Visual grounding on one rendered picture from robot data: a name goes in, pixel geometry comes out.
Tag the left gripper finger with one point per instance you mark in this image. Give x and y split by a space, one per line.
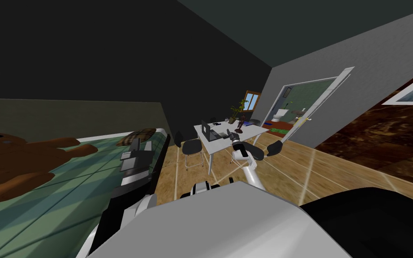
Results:
136 144
148 146

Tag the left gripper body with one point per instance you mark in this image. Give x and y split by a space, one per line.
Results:
136 161

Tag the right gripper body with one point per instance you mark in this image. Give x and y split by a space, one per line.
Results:
233 137

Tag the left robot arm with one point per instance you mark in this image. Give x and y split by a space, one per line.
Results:
131 191

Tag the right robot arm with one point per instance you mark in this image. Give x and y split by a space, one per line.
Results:
371 222

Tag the white table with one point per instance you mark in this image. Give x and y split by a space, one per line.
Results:
224 142

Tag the black chair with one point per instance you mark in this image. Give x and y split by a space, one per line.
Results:
256 152
178 138
274 147
192 147

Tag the wooden framed window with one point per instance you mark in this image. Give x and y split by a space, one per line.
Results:
252 101

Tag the white toilet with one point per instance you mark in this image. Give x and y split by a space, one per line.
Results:
281 114

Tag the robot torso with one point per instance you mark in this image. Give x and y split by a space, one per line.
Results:
228 222

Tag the white door leaf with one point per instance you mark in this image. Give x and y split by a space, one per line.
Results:
321 102

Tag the bed with green blanket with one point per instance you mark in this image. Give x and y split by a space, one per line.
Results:
49 200

